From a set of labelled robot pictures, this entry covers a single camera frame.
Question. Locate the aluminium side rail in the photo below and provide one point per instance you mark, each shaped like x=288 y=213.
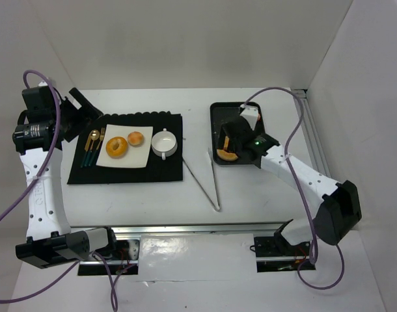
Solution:
x=312 y=130

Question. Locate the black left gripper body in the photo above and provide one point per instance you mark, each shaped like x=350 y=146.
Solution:
x=77 y=114

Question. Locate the steel serving tongs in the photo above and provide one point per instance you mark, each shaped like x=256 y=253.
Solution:
x=216 y=204

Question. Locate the black baking tray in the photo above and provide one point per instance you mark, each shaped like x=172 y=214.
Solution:
x=223 y=112

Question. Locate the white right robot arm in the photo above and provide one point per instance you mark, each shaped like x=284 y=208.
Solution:
x=334 y=207

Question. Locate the pale orange ring doughnut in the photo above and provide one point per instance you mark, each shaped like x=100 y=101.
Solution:
x=226 y=155

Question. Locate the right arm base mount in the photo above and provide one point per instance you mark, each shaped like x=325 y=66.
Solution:
x=273 y=256

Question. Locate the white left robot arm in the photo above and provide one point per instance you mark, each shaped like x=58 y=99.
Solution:
x=47 y=121

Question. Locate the white square plate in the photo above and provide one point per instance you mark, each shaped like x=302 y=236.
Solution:
x=135 y=157

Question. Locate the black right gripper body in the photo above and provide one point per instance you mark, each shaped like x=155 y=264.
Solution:
x=234 y=136

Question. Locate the white two-handled soup bowl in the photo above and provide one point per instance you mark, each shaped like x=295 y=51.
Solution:
x=164 y=144

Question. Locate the gold fork teal handle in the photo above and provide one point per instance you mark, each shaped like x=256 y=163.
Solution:
x=96 y=151

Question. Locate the small round bun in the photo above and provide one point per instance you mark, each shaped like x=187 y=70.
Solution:
x=135 y=138

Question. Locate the aluminium table edge rail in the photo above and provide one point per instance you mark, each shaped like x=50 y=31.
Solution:
x=198 y=228

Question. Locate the dark orange ring doughnut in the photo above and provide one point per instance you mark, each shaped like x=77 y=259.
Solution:
x=117 y=147

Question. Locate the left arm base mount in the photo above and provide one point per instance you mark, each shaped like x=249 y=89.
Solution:
x=124 y=259

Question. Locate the gold knife teal handle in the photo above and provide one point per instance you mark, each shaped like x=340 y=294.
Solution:
x=86 y=148

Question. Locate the gold spoon teal handle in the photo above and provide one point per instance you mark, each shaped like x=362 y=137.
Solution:
x=94 y=135

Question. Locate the black cloth placemat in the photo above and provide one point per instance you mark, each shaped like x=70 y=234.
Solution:
x=156 y=170

